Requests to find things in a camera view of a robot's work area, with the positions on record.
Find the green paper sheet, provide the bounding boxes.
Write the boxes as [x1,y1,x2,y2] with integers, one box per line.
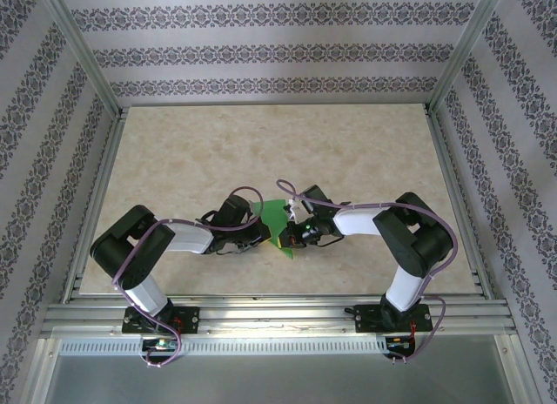
[251,198,298,263]

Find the grey metal panel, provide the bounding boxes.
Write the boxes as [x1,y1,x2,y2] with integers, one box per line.
[43,351,514,404]

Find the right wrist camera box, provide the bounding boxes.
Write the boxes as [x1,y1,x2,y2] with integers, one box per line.
[283,198,305,222]

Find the aluminium extrusion mounting rail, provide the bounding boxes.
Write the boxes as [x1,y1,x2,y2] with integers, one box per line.
[41,293,519,339]

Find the slotted grey cable duct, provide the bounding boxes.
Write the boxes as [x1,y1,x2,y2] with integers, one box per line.
[58,336,389,357]

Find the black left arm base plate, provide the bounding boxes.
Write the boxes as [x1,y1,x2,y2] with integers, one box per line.
[123,306,201,335]

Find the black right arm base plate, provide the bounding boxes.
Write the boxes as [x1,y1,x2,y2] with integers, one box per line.
[354,303,435,334]

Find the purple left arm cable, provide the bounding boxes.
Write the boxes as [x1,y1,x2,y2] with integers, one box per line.
[111,185,265,370]

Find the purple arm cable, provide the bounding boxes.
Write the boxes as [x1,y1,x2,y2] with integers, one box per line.
[277,178,459,366]
[111,185,265,370]

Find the aluminium side rail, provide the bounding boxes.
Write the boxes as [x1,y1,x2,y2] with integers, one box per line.
[60,107,130,303]
[424,105,495,300]

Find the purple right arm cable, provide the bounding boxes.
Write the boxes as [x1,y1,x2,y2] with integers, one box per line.
[277,178,459,366]

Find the aluminium frame post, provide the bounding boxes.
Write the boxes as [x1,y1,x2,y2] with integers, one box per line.
[37,0,123,118]
[428,0,510,116]

